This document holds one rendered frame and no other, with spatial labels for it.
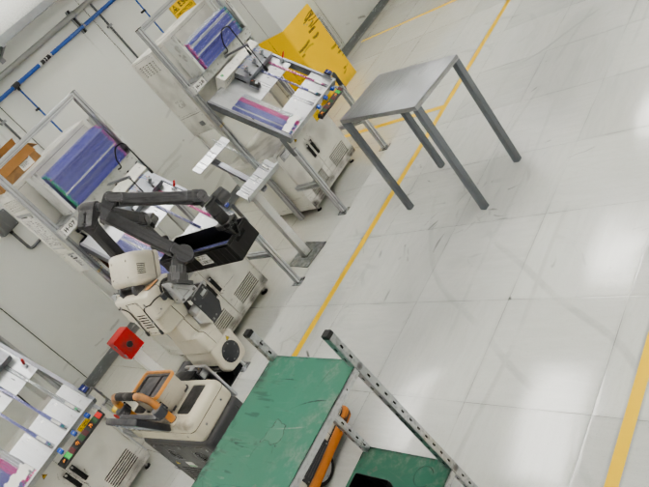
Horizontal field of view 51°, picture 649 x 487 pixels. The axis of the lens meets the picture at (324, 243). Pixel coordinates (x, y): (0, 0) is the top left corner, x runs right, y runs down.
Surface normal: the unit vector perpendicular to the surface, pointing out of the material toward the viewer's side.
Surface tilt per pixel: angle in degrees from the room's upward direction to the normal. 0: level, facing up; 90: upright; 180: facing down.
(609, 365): 0
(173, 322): 90
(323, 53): 90
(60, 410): 47
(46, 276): 90
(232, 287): 90
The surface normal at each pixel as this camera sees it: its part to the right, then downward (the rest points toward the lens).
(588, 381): -0.59, -0.68
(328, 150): 0.66, -0.09
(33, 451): 0.07, -0.53
